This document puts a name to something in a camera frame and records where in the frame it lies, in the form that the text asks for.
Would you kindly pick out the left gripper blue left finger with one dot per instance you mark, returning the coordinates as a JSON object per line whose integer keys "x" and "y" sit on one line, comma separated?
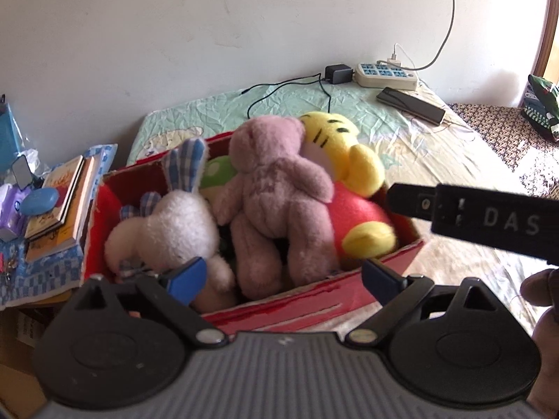
{"x": 186, "y": 282}

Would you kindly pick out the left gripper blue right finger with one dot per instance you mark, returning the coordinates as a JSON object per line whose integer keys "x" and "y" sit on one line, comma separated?
{"x": 382, "y": 282}

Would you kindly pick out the white bunny plush blue bow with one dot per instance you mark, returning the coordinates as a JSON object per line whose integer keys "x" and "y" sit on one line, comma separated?
{"x": 167, "y": 231}

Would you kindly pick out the green frog plush toy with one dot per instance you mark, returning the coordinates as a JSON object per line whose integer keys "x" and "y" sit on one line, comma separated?
{"x": 218, "y": 172}

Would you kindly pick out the pink teddy bear plush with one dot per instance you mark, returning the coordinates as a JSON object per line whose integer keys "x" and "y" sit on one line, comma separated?
{"x": 276, "y": 207}

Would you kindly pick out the person right hand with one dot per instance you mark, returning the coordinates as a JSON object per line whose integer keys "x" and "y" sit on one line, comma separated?
{"x": 541, "y": 290}

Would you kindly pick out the yellow tiger plush toy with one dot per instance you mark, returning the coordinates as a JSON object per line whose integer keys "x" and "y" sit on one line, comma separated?
{"x": 362, "y": 228}

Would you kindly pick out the dark floral mattress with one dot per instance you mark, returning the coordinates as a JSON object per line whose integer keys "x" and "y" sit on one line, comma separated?
{"x": 533, "y": 159}

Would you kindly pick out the red cardboard box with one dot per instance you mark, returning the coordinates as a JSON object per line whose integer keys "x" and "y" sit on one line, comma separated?
{"x": 291, "y": 311}

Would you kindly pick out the folded green clothes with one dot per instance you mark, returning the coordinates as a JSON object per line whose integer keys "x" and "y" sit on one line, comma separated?
{"x": 540, "y": 107}

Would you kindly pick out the patterned bed sheet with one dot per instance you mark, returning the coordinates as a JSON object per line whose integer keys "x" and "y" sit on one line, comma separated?
{"x": 411, "y": 150}

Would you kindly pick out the black smartphone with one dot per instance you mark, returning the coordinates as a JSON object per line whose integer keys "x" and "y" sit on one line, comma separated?
{"x": 414, "y": 106}

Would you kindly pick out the stack of books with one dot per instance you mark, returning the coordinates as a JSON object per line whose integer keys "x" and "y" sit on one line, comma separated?
{"x": 60, "y": 229}

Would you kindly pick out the blue checkered cloth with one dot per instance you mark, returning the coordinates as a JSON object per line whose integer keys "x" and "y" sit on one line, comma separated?
{"x": 46, "y": 259}

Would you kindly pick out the blue oval case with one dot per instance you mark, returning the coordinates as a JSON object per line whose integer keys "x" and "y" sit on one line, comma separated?
{"x": 39, "y": 201}

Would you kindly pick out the small cardboard box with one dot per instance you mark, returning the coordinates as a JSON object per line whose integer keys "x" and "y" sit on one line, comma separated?
{"x": 21, "y": 329}

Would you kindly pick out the white power strip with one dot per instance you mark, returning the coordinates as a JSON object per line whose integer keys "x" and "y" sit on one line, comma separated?
{"x": 385, "y": 75}

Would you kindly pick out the black power adapter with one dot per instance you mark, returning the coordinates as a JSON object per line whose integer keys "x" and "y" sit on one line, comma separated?
{"x": 338, "y": 74}

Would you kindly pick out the blue plastic bag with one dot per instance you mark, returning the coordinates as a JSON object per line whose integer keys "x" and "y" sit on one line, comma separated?
{"x": 11, "y": 141}

